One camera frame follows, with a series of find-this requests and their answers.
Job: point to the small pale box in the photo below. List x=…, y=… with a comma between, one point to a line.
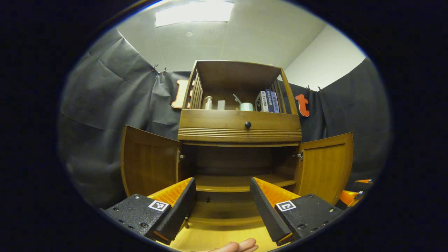
x=221, y=105

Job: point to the wooden double-door shoe cabinet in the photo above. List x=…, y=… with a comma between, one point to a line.
x=238, y=73

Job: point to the wooden cabinet drawer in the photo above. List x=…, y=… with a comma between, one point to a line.
x=210, y=120

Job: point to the wooden shoe cabinet door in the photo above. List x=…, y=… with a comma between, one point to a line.
x=325, y=168
x=150, y=164

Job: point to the dark blue book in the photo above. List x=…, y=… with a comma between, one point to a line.
x=270, y=101

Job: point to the white cup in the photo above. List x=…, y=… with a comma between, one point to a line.
x=246, y=107

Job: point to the black round drawer knob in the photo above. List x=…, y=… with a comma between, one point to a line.
x=247, y=124

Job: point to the beige pump bottle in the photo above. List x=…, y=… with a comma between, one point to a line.
x=208, y=104

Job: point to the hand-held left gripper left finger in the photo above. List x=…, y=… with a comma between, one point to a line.
x=178, y=213

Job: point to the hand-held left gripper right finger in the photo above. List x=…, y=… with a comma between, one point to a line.
x=266, y=210

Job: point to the grey book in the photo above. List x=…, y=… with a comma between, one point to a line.
x=260, y=102

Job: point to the light blue book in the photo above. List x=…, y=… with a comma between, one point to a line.
x=275, y=103

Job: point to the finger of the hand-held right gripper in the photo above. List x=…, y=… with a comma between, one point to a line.
x=348, y=197
x=364, y=182

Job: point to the black backdrop cloth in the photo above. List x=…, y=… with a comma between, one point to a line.
x=105, y=105

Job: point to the ceiling light panel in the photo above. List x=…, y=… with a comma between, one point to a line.
x=194, y=13

